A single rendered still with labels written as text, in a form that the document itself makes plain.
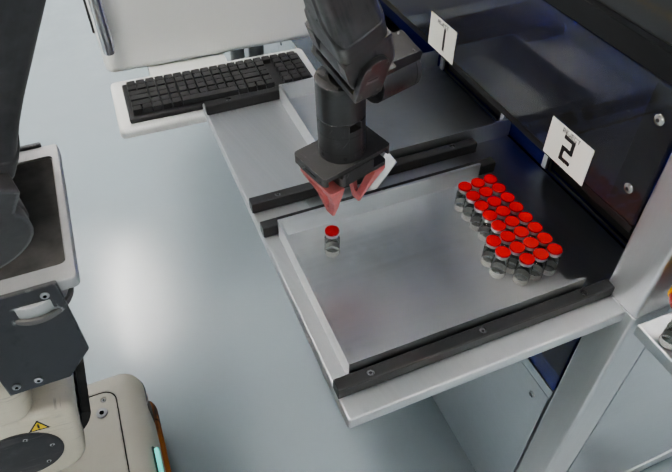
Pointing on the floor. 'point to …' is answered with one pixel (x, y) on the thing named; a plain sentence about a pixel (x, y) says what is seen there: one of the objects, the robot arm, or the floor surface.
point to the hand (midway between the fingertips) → (343, 201)
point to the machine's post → (609, 339)
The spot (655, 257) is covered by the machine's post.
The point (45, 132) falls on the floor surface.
